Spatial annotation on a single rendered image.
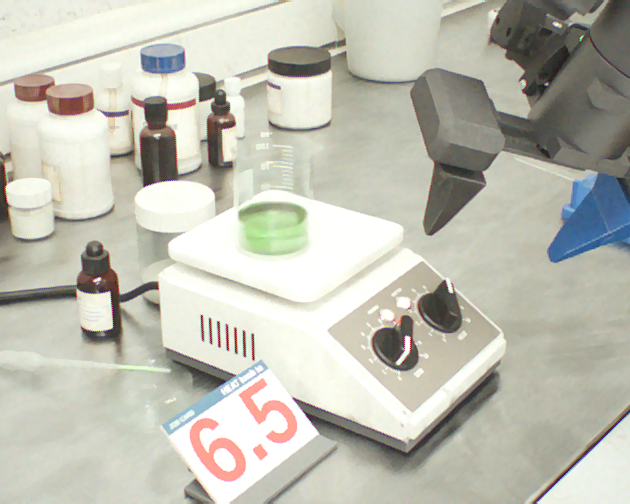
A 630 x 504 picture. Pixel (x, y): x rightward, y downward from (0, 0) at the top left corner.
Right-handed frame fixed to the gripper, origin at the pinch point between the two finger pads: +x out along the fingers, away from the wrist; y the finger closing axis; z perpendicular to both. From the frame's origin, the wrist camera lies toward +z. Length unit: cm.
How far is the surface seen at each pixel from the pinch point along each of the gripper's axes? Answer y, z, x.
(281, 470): 11.0, -11.0, 14.6
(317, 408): 7.7, -5.8, 14.9
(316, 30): -12, 66, 34
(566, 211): -20.2, 19.3, 15.0
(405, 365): 4.2, -5.8, 9.4
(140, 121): 13.0, 35.7, 29.5
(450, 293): 0.4, -0.3, 8.1
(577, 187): -20.0, 20.0, 12.7
